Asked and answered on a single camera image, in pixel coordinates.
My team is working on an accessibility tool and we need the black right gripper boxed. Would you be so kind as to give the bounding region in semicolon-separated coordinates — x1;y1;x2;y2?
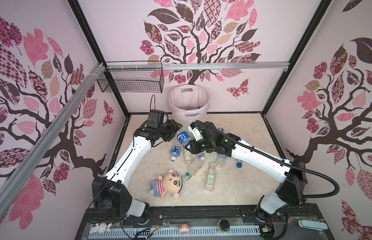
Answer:
183;138;215;154

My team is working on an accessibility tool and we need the blue label clear bottle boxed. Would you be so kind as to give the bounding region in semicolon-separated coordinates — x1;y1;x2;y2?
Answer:
177;131;192;146

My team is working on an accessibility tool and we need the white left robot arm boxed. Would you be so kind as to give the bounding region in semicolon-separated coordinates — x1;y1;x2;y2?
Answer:
90;110;183;218

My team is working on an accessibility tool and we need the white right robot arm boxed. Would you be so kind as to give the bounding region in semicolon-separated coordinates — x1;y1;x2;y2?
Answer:
186;121;306;215

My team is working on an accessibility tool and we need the white ribbed trash bin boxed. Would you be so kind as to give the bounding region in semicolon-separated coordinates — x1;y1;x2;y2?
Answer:
173;114;207;126

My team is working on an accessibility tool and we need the blue label water bottle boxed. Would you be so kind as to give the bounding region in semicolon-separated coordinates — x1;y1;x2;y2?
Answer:
216;154;228;168

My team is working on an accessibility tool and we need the green white label bottle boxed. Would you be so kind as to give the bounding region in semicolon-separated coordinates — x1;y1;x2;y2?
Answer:
184;149;194;165

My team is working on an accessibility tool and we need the blue cap small bottle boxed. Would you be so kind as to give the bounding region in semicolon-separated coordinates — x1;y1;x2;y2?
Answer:
170;146;181;162

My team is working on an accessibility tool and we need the tall clear bottle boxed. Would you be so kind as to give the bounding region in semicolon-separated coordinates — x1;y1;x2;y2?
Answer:
189;152;206;176

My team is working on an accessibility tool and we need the clear bottle green cap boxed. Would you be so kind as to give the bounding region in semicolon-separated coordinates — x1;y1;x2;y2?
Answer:
182;172;193;183

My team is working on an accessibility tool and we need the clear bottle green label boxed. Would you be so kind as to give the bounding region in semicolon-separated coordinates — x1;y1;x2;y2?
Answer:
205;162;216;191

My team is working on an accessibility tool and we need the cartoon boy plush doll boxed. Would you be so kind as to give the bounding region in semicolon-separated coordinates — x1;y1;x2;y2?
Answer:
150;170;183;199

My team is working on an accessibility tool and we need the black round knob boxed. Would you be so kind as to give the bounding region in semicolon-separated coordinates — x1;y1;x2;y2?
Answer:
218;219;231;232

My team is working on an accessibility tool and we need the red white small figurine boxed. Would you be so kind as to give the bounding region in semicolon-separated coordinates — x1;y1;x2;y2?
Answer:
178;224;191;235

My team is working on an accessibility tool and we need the white vent strip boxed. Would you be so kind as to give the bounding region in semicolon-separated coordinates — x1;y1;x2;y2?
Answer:
88;226;261;240

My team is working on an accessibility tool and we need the white bunny figurine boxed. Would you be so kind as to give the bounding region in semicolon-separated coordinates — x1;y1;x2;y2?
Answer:
90;223;113;234

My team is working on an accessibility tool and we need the black wire basket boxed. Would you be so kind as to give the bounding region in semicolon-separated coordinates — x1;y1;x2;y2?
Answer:
97;60;165;94

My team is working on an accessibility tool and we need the aluminium rail back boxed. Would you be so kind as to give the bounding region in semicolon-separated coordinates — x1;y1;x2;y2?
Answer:
107;62;290;71

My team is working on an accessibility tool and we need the aluminium rail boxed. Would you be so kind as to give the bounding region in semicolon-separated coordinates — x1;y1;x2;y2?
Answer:
107;62;290;71
0;63;105;219

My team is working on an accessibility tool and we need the black corrugated cable conduit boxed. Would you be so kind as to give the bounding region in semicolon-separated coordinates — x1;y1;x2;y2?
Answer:
194;119;340;199

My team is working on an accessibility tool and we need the white handle device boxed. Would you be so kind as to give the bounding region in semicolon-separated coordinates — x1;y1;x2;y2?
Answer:
298;220;329;231

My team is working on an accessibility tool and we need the aluminium rail left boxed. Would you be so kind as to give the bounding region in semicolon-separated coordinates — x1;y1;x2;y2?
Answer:
0;63;105;219

